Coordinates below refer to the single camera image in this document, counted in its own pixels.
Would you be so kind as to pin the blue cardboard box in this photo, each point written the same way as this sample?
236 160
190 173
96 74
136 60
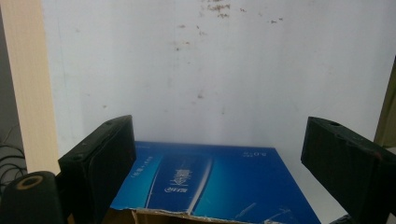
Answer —
236 180

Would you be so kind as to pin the white table mat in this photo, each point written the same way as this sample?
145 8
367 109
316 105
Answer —
218 77

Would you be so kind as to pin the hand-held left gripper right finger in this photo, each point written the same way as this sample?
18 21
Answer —
351 168

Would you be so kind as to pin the light wooden table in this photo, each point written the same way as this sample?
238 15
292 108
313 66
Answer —
28 77

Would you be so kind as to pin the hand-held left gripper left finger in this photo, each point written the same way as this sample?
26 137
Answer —
96 168

